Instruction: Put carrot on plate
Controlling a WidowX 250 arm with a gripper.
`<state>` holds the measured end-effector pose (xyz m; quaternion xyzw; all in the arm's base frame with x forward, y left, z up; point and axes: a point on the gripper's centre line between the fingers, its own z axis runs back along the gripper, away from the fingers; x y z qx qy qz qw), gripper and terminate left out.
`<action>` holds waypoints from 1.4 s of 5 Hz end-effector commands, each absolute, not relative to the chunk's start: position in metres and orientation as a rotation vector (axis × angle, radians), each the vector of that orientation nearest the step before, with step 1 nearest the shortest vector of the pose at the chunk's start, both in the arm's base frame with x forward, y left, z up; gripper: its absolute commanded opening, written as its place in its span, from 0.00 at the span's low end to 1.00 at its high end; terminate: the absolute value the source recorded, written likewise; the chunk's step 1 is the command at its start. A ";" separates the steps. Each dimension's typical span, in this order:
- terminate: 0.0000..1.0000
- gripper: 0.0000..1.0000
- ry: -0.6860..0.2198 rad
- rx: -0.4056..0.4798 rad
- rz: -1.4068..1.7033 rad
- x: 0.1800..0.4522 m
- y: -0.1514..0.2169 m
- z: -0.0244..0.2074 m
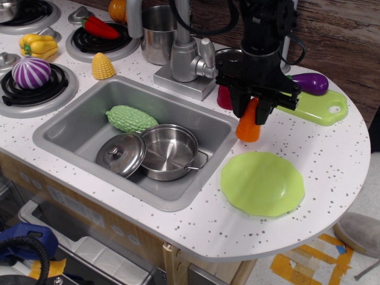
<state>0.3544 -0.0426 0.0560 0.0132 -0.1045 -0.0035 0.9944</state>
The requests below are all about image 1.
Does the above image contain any black hose bottom left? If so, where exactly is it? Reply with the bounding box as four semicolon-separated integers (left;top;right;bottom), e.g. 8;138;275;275
0;236;50;280

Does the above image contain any green toy bitter gourd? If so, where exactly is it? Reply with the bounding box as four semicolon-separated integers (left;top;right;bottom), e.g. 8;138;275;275
105;105;159;132

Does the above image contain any front left stove burner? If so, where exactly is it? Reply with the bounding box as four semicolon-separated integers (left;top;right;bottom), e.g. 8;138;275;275
1;64;78;119

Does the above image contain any purple striped toy onion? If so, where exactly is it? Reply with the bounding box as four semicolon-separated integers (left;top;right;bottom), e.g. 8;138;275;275
11;55;52;89

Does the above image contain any red toy chili pepper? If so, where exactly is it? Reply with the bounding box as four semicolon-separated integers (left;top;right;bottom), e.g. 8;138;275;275
81;15;119;40

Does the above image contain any yellow toy corn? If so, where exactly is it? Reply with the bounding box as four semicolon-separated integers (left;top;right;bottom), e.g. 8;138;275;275
91;52;116;80

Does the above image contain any rear left stove burner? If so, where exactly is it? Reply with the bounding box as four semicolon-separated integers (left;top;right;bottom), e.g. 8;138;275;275
1;1;61;35

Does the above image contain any green cutting board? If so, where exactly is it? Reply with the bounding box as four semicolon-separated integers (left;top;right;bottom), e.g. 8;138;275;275
277;90;348;126

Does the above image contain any tall steel pot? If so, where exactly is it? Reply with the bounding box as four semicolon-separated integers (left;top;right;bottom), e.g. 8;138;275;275
141;5;177;66

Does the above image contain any orange toy carrot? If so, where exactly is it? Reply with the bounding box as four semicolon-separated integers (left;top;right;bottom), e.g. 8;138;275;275
236;97;261;143

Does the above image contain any stove burner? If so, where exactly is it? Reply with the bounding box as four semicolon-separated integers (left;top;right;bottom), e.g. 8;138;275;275
1;64;78;119
1;1;61;35
65;22;140;63

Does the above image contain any purple toy eggplant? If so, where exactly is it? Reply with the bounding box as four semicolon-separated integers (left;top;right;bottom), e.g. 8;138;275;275
287;73;329;96

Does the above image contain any grey stove knob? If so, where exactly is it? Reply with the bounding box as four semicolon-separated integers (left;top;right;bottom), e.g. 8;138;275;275
0;52;21;72
68;6;94;25
37;27;62;43

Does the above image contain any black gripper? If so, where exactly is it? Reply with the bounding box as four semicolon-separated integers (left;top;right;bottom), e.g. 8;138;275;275
216;45;302;125

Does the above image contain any orange toy pumpkin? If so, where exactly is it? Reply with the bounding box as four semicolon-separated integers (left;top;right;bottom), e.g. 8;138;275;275
108;0;127;24

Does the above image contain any steel pan top left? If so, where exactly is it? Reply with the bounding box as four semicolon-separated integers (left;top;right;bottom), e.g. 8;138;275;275
0;0;21;24

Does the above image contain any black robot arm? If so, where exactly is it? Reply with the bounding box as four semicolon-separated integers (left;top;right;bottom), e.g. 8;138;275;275
216;1;302;125

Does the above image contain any green plastic plate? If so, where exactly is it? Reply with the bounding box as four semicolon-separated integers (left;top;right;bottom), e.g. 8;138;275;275
220;151;305;217

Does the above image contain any blue clamp tool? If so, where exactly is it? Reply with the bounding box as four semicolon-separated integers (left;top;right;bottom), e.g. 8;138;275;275
1;222;58;261

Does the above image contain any grey shoe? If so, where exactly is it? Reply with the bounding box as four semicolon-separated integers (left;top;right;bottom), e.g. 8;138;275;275
332;212;379;258

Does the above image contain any rear right stove burner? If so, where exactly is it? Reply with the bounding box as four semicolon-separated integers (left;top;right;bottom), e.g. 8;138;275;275
65;22;140;63

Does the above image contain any grey toy sink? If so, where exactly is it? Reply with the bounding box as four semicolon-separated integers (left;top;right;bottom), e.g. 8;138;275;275
33;76;238;211

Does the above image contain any steel lid behind faucet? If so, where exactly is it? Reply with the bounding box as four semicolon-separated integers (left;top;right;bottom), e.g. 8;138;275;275
216;48;243;62

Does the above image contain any silver toy faucet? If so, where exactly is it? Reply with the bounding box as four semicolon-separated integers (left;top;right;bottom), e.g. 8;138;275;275
126;1;217;101

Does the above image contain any steel pot lid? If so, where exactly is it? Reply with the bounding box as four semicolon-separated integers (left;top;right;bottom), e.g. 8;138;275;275
94;133;146;178

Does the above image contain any yellow toy bell pepper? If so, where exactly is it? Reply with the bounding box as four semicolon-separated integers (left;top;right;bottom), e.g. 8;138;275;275
19;34;59;59

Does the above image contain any small steel pot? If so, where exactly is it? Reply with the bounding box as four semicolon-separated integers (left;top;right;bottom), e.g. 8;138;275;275
140;124;209;181

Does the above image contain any magenta plastic cup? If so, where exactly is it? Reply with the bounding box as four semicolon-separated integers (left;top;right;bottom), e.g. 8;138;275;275
217;85;233;110

